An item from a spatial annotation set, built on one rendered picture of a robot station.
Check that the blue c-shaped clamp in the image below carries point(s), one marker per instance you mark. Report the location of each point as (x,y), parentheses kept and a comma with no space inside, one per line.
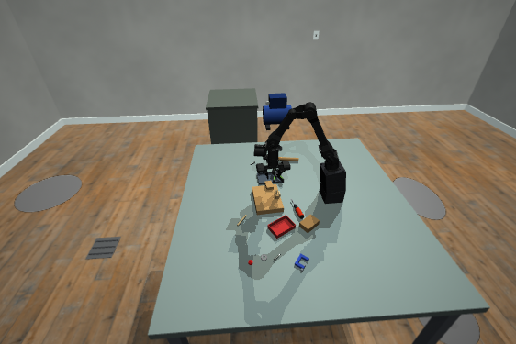
(301,256)

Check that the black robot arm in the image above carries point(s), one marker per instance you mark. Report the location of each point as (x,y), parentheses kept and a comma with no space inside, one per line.
(309,112)

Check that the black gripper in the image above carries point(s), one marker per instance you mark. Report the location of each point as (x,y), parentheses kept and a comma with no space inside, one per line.
(272,164)

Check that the tan wooden block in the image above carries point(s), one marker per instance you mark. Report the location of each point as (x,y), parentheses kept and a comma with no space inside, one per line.
(309,223)

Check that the red shallow tray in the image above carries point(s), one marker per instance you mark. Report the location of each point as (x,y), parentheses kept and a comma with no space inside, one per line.
(281,226)

